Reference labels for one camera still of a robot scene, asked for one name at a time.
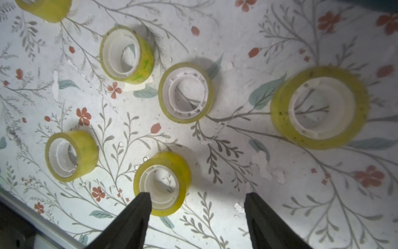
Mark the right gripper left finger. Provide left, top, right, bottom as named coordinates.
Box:
left=86, top=192, right=152, bottom=249

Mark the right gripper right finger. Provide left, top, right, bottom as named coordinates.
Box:
left=244, top=193, right=310, bottom=249

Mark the yellow tape roll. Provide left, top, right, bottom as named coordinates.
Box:
left=133, top=151, right=192, bottom=217
left=158, top=62, right=215, bottom=123
left=45, top=130, right=98, bottom=183
left=99, top=26, right=155, bottom=85
left=271, top=66, right=370, bottom=150
left=15, top=0, right=72, bottom=23

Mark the teal plastic storage box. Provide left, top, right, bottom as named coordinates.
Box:
left=339, top=0, right=398, bottom=13

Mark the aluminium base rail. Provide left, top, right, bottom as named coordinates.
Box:
left=1, top=188, right=86, bottom=249

